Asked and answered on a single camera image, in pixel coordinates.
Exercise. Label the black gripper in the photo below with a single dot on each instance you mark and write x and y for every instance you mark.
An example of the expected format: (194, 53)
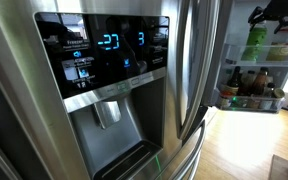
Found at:
(284, 8)

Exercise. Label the green tea bottle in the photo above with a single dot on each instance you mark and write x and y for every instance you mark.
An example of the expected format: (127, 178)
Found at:
(254, 41)

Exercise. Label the red-brown sauce bottle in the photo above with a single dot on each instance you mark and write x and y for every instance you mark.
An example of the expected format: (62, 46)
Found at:
(260, 82)

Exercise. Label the brown glass bottle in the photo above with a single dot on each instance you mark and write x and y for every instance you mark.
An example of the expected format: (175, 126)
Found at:
(247, 83)

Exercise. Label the small black cap bottle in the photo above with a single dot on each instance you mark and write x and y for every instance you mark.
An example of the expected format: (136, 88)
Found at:
(269, 90)

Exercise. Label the dark soy sauce bottle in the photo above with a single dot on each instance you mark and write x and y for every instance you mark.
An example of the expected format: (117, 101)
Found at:
(234, 82)

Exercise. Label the black fridge control panel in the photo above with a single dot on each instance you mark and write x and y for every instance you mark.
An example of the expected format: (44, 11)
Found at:
(100, 50)

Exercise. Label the stainless steel fridge door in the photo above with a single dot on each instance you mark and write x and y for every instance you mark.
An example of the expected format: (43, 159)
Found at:
(24, 100)

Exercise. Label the barcode labelled package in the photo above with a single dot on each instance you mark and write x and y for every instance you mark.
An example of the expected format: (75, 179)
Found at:
(280, 43)

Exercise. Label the gold lid jar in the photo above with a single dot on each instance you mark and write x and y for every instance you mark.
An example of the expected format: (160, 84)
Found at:
(278, 93)

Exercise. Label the small red lid jar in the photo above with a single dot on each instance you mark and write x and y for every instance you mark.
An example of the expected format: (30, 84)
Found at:
(227, 100)

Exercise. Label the brown floor mat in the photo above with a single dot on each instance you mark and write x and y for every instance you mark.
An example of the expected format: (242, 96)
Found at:
(280, 168)

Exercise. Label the silver dispenser paddle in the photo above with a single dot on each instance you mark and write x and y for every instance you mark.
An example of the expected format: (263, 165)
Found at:
(107, 113)

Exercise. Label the dark dispenser drip tray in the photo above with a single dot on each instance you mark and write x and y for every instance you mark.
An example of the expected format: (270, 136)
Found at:
(130, 163)

